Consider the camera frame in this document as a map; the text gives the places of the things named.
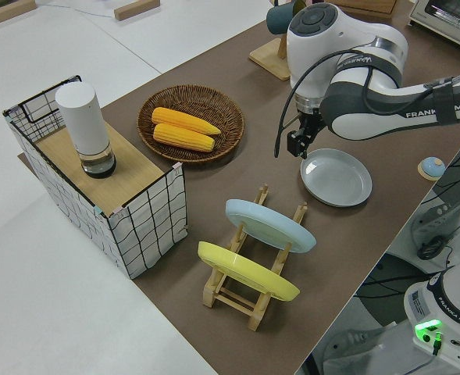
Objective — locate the light wooden block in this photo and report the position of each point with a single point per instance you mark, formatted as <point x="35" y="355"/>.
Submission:
<point x="7" y="11"/>
<point x="136" y="8"/>

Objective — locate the yellow plate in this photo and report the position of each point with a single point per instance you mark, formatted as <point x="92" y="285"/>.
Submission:
<point x="249" y="273"/>

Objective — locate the round brown wicker basket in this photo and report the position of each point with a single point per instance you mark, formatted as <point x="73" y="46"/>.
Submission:
<point x="198" y="95"/>

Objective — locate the gray plate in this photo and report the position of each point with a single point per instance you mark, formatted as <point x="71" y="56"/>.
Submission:
<point x="335" y="179"/>

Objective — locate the light wooden shelf board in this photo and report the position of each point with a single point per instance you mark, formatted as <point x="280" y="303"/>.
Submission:
<point x="136" y="172"/>

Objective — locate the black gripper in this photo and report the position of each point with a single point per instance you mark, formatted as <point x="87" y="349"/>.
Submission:
<point x="309" y="124"/>

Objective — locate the white toaster oven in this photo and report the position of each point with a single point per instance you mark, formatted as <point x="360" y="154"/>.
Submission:
<point x="448" y="19"/>

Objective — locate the low wooden plate rack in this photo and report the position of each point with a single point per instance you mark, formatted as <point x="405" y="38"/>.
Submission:
<point x="229" y="301"/>

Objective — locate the brown table mat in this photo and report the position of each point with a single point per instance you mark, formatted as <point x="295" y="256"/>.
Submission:
<point x="233" y="58"/>

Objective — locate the teal mug yellow inside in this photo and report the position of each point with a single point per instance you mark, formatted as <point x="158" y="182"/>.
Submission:
<point x="278" y="19"/>

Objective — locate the yellow corn cob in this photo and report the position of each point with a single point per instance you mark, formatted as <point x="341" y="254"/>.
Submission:
<point x="182" y="136"/>
<point x="179" y="119"/>

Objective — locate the wooden mug tree stand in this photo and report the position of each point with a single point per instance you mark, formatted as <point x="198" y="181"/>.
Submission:
<point x="268" y="58"/>

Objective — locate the light blue plate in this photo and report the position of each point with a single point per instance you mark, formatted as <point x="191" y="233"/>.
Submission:
<point x="268" y="226"/>

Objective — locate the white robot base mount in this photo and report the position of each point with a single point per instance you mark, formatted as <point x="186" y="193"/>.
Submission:
<point x="354" y="340"/>

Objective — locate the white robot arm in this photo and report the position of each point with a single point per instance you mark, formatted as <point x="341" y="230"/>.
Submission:
<point x="315" y="51"/>

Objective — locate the white cylindrical bottle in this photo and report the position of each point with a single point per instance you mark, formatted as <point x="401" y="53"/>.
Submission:
<point x="83" y="121"/>

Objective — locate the blue call bell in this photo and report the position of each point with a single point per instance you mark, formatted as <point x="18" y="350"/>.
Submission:
<point x="430" y="166"/>

